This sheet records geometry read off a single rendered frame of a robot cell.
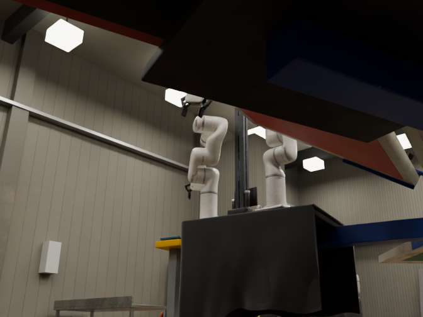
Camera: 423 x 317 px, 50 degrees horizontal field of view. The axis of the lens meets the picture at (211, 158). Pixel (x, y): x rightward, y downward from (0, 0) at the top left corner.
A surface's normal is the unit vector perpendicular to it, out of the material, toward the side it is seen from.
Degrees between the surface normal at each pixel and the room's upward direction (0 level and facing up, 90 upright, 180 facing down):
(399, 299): 90
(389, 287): 90
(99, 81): 90
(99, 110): 90
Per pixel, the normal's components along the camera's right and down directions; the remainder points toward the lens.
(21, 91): 0.74, -0.23
